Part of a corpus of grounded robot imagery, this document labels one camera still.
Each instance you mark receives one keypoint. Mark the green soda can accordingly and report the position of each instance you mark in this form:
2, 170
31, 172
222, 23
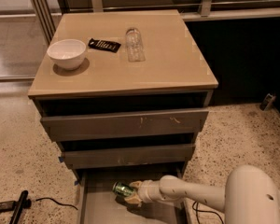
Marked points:
123, 190

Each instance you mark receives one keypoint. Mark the clear plastic bottle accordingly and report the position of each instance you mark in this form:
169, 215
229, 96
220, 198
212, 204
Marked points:
134, 45

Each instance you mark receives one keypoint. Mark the black snack packet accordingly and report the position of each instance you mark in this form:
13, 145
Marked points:
104, 45

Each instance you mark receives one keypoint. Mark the black bar device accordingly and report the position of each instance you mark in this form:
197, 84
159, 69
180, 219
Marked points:
19, 206

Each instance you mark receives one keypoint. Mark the grey bottom drawer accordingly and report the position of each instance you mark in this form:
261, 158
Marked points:
100, 205

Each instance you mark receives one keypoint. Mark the grey drawer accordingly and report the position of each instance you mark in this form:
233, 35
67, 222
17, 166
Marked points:
100, 205
128, 156
128, 124

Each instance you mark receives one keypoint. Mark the grey drawer cabinet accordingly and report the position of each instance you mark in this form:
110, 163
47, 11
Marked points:
174, 75

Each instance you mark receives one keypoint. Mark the white ceramic bowl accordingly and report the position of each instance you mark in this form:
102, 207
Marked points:
68, 54

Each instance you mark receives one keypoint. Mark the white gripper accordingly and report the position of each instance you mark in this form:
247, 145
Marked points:
146, 190

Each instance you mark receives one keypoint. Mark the black power adapter with cable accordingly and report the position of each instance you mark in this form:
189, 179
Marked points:
11, 205

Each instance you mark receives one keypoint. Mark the grey middle drawer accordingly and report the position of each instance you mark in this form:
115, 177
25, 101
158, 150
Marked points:
128, 156

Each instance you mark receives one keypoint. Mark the grey top drawer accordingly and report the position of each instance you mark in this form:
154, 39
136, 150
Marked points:
128, 124

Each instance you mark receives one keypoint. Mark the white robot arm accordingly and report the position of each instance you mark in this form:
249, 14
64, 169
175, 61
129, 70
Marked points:
248, 197

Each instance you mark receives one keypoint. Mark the small grey floor device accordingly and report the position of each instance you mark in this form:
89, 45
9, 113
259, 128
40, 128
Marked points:
267, 102

